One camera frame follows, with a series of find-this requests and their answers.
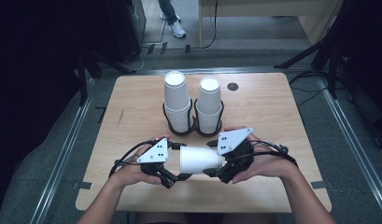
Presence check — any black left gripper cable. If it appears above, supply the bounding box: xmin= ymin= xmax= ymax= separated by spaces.
xmin=108 ymin=139 xmax=159 ymax=179

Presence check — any person's right hand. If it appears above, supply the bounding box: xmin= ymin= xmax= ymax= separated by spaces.
xmin=223 ymin=125 xmax=300 ymax=185

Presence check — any single white paper cup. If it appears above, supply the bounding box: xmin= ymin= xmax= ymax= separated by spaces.
xmin=178 ymin=146 xmax=227 ymax=175

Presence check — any thin white cable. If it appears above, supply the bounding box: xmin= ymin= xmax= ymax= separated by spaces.
xmin=129 ymin=46 xmax=149 ymax=73

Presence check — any black cabinet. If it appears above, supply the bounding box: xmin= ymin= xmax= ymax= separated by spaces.
xmin=104 ymin=0 xmax=147 ymax=63

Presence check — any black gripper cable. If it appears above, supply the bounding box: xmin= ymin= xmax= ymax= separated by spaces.
xmin=249 ymin=140 xmax=299 ymax=168
xmin=108 ymin=139 xmax=159 ymax=179

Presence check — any person's left hand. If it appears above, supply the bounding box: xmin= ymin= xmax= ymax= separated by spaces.
xmin=109 ymin=134 xmax=173 ymax=188

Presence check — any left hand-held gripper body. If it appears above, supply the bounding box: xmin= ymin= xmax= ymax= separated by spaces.
xmin=136 ymin=137 xmax=175 ymax=175

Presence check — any black wire double cup holder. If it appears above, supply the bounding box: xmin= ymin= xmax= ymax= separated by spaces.
xmin=162 ymin=97 xmax=225 ymax=138

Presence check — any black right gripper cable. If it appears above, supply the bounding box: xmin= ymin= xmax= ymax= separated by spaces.
xmin=249 ymin=140 xmax=299 ymax=168

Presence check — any light wooden desk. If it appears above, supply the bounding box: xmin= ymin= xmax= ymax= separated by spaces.
xmin=198 ymin=0 xmax=344 ymax=48

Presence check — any grey tape piece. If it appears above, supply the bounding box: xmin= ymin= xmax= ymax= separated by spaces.
xmin=311 ymin=179 xmax=333 ymax=190
xmin=72 ymin=180 xmax=94 ymax=191

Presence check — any stack of white paper cups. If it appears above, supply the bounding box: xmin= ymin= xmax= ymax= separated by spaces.
xmin=163 ymin=70 xmax=193 ymax=134
xmin=195 ymin=76 xmax=223 ymax=135

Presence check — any black floor cable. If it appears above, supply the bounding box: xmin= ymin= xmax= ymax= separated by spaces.
xmin=288 ymin=70 xmax=336 ymax=107

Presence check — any black tripod stand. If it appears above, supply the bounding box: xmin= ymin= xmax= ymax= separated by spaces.
xmin=274 ymin=0 xmax=350 ymax=101
xmin=76 ymin=49 xmax=137 ymax=107

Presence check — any black hanging cable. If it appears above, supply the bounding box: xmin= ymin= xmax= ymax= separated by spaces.
xmin=191 ymin=0 xmax=219 ymax=50

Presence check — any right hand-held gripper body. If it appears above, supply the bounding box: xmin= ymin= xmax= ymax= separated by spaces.
xmin=217 ymin=127 xmax=255 ymax=185

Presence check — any black curtain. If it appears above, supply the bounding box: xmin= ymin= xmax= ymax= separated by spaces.
xmin=0 ymin=0 xmax=87 ymax=200

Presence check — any metal floor rail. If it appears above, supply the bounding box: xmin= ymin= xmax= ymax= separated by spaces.
xmin=29 ymin=77 xmax=97 ymax=224
xmin=316 ymin=77 xmax=382 ymax=222

